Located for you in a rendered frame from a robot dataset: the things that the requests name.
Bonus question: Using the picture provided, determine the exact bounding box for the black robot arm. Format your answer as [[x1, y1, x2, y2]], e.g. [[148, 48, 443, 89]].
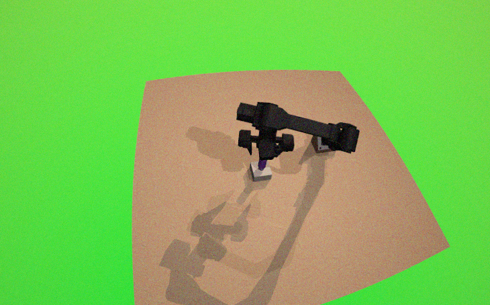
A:
[[236, 102, 360, 161]]

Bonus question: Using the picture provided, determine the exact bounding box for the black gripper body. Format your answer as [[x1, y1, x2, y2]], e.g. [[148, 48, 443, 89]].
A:
[[238, 130, 294, 151]]

